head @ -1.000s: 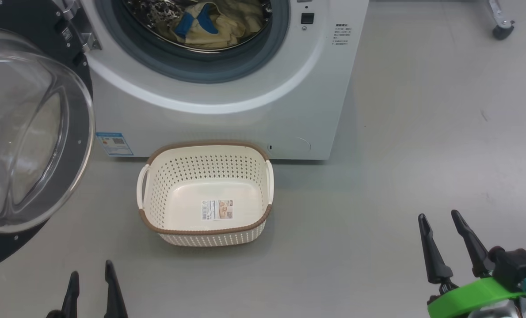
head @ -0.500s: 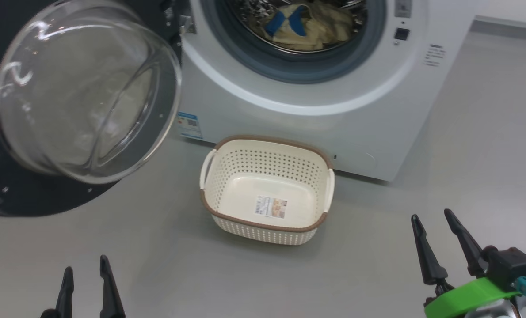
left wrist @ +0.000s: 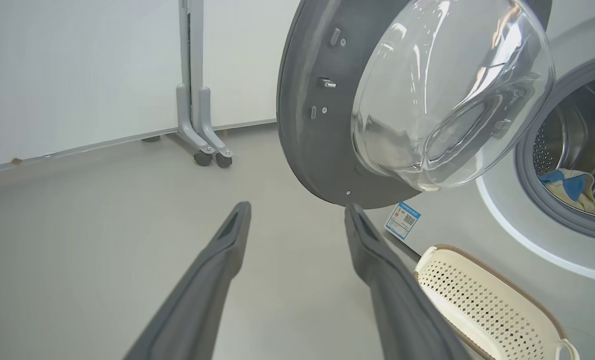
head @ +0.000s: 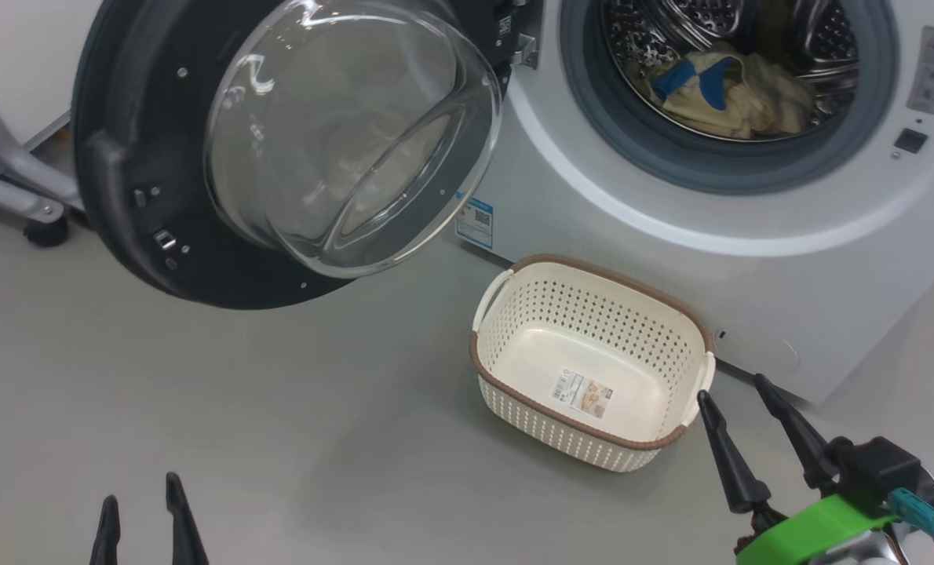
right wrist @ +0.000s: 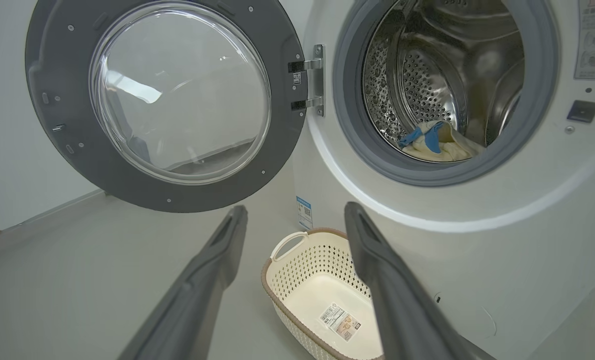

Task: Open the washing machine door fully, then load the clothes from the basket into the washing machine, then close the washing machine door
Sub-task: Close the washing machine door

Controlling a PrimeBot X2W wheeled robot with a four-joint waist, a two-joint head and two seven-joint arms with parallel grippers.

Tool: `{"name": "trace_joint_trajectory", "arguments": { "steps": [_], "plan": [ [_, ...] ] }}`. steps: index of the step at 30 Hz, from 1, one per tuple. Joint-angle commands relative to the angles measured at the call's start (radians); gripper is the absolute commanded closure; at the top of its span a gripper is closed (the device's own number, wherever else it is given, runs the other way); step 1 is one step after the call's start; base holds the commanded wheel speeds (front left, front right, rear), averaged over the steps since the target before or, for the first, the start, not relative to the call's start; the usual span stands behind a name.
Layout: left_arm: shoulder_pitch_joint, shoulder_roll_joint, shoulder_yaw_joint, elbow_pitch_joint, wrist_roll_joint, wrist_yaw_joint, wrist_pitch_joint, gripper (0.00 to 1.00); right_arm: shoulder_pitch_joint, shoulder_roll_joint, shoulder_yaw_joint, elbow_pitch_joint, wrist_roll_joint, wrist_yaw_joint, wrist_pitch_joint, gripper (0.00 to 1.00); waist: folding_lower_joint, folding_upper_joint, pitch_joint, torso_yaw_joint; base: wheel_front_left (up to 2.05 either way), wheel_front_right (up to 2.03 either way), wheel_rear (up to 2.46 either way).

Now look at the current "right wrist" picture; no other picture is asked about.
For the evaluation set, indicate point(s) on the cream perforated laundry basket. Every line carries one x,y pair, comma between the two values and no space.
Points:
307,270

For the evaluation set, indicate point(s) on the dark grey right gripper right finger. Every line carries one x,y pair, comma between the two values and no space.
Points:
402,310

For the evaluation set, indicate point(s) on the round grey glass washer door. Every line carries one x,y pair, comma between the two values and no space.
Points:
62,75

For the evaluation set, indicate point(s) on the white basket label sticker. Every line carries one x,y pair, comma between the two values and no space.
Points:
340,322

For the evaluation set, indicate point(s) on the blue energy label sticker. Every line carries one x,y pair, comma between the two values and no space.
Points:
304,212

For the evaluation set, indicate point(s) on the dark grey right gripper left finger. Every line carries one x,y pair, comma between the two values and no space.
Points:
192,315

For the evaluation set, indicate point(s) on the white front-loading washing machine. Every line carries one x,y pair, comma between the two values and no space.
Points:
502,260

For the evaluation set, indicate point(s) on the metal door hinge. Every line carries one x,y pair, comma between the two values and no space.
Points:
318,75

